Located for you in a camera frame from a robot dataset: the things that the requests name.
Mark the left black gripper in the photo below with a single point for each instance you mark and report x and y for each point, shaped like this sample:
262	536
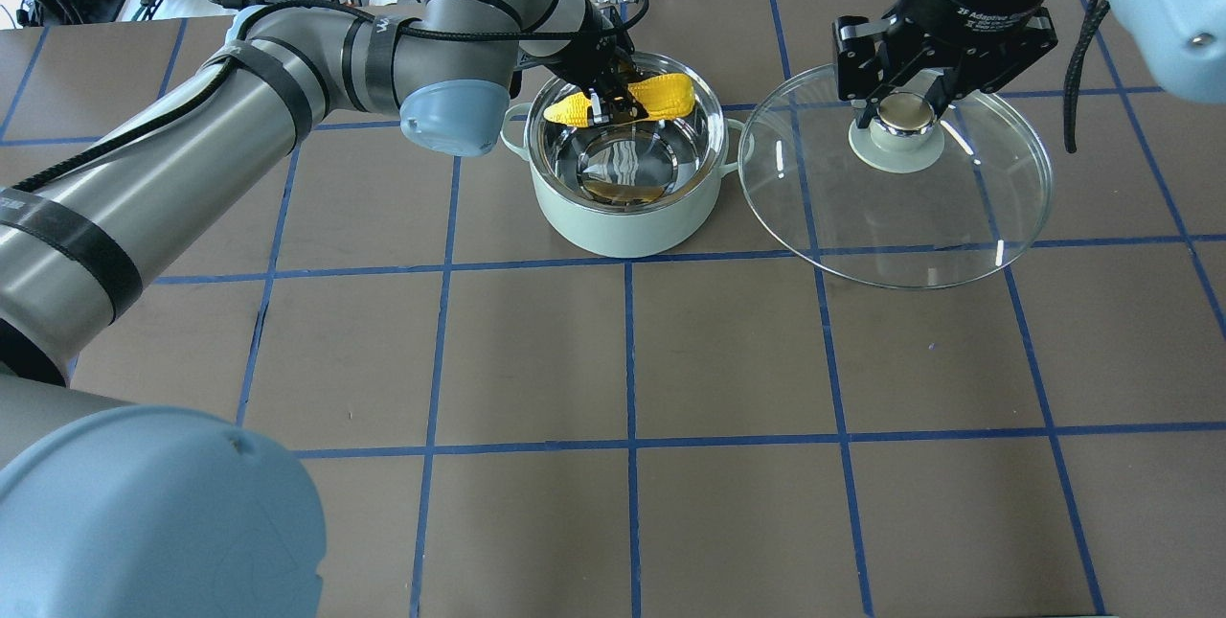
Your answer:
596	59

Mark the yellow corn cob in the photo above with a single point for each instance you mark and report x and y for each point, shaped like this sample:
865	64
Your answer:
661	98

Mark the glass pot lid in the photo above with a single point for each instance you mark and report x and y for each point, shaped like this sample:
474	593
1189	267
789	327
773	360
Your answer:
915	200

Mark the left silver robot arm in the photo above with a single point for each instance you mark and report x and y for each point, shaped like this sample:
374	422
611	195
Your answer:
119	509

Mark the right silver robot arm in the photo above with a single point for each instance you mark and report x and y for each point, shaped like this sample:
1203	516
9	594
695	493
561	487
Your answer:
1180	40

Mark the pale green cooking pot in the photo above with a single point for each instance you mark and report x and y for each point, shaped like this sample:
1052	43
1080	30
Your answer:
629	191

